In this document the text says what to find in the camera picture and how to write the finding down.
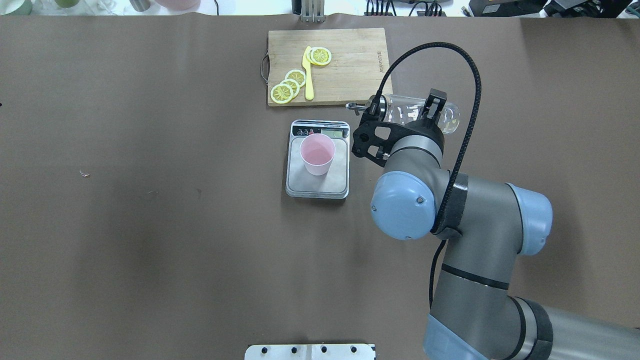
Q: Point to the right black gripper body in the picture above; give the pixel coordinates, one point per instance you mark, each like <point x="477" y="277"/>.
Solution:
<point x="419" y="128"/>

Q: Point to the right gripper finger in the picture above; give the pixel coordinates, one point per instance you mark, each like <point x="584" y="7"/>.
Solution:
<point x="434" y="105"/>

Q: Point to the glass sauce bottle metal spout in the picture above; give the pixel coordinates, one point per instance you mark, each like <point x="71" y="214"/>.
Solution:
<point x="402" y="110"/>

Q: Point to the pink plastic cup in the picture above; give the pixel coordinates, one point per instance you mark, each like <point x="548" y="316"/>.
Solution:
<point x="317" y="151"/>

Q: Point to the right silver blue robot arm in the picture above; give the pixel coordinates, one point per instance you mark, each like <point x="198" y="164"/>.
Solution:
<point x="486" y="225"/>

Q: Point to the silver digital kitchen scale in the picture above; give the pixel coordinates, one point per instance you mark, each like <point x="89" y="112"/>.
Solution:
<point x="323" y="181"/>

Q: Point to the yellow plastic knife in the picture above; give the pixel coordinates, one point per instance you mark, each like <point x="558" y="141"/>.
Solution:
<point x="306" y="65"/>

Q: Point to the wooden cutting board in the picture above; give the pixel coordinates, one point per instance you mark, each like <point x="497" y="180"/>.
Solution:
<point x="359" y="61"/>

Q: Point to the lemon slice by knife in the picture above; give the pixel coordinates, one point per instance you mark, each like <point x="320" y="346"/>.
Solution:
<point x="319" y="56"/>

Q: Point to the lemon slice middle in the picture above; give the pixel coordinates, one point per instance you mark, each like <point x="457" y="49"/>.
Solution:
<point x="293" y="84"/>

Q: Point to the lemon slice upper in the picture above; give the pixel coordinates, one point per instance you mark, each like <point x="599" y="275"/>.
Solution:
<point x="296" y="75"/>

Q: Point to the lemon slice front left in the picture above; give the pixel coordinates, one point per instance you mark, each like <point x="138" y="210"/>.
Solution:
<point x="282" y="93"/>

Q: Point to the brown table cover sheet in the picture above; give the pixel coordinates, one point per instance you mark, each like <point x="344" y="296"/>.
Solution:
<point x="144" y="215"/>

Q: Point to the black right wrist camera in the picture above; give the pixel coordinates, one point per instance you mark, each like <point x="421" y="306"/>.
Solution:
<point x="365" y="142"/>

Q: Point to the aluminium frame post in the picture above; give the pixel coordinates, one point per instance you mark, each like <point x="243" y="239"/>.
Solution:
<point x="312" y="11"/>

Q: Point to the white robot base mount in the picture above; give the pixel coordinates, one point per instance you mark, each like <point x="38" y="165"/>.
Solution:
<point x="317" y="351"/>

